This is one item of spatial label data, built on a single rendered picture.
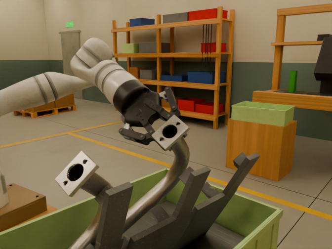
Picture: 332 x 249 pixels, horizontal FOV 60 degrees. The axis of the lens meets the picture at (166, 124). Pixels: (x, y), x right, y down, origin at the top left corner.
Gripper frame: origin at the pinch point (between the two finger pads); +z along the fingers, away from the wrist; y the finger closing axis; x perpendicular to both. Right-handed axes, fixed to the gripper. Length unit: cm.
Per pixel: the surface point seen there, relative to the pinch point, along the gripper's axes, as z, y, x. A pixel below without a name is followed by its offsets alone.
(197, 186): 7.3, -2.6, 7.4
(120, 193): 5.3, -12.2, -6.2
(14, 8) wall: -1011, -1, 386
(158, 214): 2.3, -12.4, 16.1
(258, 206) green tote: 11.4, 6.9, 38.2
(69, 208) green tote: -17.6, -29.6, 20.4
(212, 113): -241, 138, 426
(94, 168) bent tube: 2.4, -12.0, -11.2
